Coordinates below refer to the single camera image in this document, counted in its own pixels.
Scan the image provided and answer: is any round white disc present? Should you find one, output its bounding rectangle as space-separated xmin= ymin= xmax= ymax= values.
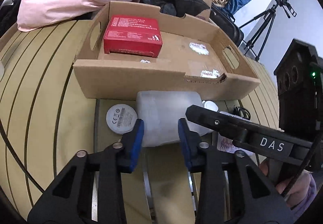
xmin=106 ymin=104 xmax=137 ymax=135

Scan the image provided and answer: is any translucent plastic box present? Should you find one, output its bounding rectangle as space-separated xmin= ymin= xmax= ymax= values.
xmin=136 ymin=91 xmax=202 ymax=148

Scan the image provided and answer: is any red cardboard box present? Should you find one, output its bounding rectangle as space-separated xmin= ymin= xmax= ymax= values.
xmin=103 ymin=15 xmax=163 ymax=58

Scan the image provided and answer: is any right hand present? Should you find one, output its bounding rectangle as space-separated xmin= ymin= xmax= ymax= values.
xmin=258 ymin=159 xmax=318 ymax=210

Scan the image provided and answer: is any shallow cardboard tray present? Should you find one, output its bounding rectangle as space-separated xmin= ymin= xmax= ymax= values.
xmin=73 ymin=1 xmax=260 ymax=100

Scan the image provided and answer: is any hello kitty sticker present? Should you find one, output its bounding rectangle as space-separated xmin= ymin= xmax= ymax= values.
xmin=189 ymin=42 xmax=209 ymax=55

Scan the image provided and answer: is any black tripod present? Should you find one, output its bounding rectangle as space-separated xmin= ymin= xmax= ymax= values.
xmin=239 ymin=4 xmax=279 ymax=62

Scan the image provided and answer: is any black braided cable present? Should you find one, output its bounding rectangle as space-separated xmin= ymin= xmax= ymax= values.
xmin=280 ymin=135 xmax=323 ymax=198

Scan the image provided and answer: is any camera on tripod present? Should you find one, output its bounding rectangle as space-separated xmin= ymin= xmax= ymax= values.
xmin=275 ymin=0 xmax=297 ymax=19

